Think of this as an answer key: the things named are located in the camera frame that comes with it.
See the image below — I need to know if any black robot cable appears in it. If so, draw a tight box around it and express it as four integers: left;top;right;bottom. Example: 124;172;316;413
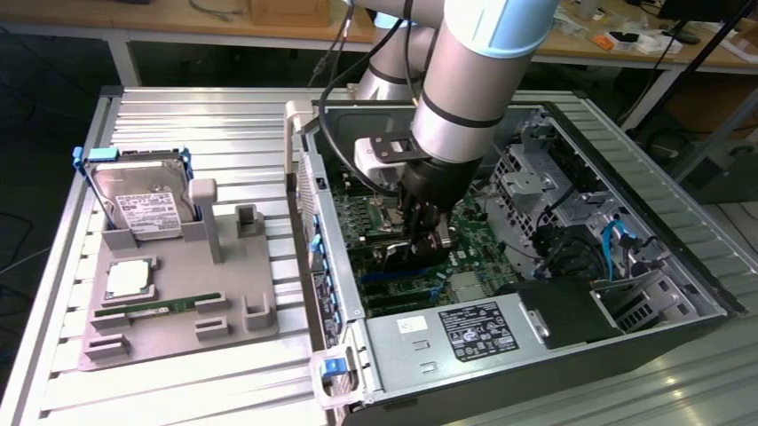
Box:
305;0;416;197

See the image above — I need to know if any long wooden desk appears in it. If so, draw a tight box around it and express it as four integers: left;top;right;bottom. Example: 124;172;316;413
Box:
0;0;758;73

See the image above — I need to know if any blue SATA wire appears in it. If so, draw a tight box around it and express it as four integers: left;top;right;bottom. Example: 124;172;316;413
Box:
599;217;636;283

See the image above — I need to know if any black monitor stand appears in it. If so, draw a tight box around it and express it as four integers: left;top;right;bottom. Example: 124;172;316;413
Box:
656;0;712;45

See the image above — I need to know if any CPU socket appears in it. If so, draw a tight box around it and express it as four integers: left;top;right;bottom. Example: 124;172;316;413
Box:
368;195;409;233

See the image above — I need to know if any black slanted stand pole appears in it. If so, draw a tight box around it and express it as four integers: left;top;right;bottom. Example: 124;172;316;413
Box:
615;0;748;130

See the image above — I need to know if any open black PC case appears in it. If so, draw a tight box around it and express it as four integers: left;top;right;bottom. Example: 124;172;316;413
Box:
283;99;748;426

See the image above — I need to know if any grey cable on desk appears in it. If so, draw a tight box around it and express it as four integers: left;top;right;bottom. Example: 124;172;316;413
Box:
188;0;245;21

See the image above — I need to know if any green RAM stick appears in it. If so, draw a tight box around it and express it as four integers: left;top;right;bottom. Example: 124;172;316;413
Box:
93;296;224;318

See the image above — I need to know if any silver CPU chip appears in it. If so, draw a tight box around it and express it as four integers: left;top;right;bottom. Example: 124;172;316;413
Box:
104;261;157;300

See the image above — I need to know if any grey parts rack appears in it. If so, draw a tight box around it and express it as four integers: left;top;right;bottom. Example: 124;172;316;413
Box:
76;177;283;373

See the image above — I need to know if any blue expansion slot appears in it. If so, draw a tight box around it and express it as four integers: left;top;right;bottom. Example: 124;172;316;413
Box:
359;266;432;284

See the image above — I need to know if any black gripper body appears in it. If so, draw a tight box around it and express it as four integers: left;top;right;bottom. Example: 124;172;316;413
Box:
399;157;484;209

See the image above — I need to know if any dark grey cabinet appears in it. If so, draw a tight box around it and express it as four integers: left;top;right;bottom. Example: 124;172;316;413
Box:
679;140;758;206

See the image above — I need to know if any orange and white box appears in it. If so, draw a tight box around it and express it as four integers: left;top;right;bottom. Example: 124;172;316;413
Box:
591;30;647;53

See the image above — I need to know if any blue case latch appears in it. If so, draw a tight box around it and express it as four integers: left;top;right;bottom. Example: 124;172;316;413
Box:
319;357;348;379

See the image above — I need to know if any silver hard disk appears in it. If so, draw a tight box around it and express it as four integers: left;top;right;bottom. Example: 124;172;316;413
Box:
88;159;195;241

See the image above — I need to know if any silver metal disk bay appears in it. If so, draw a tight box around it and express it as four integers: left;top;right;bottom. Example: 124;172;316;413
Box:
484;140;588;241

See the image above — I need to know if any brown cardboard box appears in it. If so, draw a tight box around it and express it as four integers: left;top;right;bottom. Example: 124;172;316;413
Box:
247;0;332;26

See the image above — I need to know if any grey power supply unit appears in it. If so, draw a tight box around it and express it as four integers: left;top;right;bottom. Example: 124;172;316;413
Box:
363;294;547;394

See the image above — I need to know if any black graphics card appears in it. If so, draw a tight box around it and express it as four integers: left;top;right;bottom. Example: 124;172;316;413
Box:
377;239;435;275

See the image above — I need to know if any green motherboard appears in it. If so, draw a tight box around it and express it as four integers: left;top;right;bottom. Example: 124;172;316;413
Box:
331;170;523;319

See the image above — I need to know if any blue disk caddy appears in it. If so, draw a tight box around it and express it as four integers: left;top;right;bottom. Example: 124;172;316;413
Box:
69;144;197;233

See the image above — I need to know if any silver chipset heatsink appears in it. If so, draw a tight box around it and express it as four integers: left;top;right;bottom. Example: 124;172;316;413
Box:
448;272;493;302

